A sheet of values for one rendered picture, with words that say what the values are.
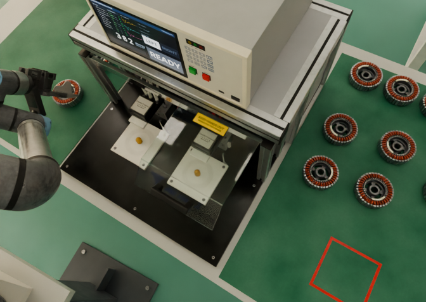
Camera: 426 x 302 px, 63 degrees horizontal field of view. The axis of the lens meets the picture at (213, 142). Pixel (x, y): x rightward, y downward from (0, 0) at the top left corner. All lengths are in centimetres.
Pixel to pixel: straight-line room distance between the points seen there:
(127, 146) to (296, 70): 64
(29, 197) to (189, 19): 50
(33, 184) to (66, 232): 130
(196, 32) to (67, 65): 91
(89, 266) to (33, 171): 124
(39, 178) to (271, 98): 57
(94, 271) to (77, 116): 91
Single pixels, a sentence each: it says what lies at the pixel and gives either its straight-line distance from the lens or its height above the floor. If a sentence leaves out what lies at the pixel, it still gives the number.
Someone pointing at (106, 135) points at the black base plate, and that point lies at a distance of 130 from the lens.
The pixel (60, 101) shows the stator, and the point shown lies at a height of 79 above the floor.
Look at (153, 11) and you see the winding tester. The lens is 79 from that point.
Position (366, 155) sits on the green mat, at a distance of 127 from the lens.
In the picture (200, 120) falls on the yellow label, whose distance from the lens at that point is 91.
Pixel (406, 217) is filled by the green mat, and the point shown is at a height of 75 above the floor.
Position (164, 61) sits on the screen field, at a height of 116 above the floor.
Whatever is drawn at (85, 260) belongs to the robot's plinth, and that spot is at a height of 2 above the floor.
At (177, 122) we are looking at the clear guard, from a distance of 92.
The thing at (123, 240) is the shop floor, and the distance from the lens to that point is 199.
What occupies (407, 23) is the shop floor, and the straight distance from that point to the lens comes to 272.
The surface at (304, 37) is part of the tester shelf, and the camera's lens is 100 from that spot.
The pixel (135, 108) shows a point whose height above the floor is 92.
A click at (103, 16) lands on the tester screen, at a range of 94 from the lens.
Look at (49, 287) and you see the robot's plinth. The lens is 127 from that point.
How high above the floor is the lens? 187
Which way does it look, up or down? 66 degrees down
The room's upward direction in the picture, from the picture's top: 11 degrees counter-clockwise
